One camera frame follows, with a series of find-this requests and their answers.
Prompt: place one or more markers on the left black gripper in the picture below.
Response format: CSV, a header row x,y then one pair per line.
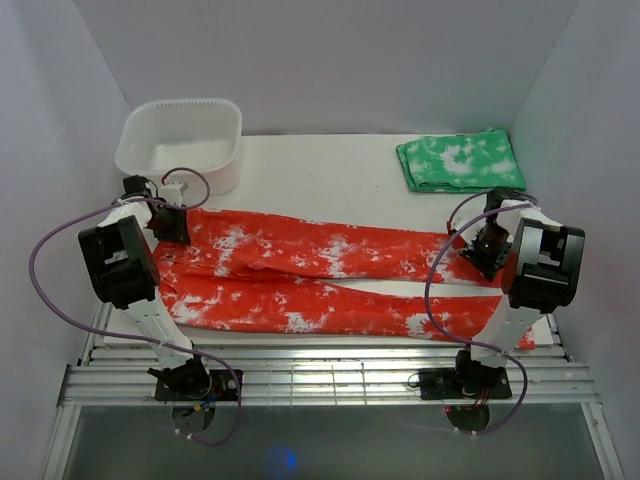
x,y
179,231

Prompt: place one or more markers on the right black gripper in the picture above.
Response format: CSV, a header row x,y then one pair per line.
x,y
475,257

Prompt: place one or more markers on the red tie-dye trousers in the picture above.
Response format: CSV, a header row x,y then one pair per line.
x,y
265,273

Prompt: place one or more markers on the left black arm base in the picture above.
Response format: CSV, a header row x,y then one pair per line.
x,y
221,386

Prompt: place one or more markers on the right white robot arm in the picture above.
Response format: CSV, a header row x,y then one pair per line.
x,y
538,261

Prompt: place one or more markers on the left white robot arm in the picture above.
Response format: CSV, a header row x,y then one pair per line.
x,y
124,273

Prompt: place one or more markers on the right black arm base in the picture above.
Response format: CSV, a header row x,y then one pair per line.
x,y
468,379

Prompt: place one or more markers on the green folded tie-dye trousers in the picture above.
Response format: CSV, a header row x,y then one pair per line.
x,y
461,163

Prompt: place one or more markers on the white plastic basin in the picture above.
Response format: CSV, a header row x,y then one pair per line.
x,y
201,134

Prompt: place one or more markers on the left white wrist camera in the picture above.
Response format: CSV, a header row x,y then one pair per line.
x,y
173,193

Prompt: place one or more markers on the aluminium rail frame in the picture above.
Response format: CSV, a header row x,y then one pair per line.
x,y
334,408

